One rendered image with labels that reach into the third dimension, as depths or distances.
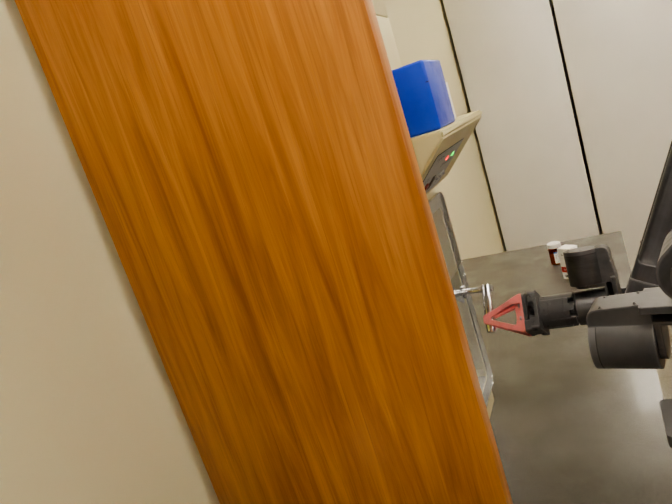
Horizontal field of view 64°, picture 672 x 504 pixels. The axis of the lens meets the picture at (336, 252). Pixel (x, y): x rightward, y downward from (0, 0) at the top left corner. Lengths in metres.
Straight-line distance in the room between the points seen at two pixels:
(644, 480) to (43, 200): 0.96
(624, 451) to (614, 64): 3.02
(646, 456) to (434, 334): 0.44
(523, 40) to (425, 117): 3.09
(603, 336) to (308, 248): 0.35
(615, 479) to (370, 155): 0.61
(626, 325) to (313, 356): 0.40
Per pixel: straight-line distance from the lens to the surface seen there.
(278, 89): 0.68
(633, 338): 0.58
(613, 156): 3.84
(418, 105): 0.73
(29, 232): 0.86
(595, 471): 0.99
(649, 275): 0.95
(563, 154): 3.83
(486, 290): 1.02
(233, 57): 0.71
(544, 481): 0.98
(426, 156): 0.71
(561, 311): 0.97
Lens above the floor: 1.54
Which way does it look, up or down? 11 degrees down
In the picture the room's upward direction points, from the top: 18 degrees counter-clockwise
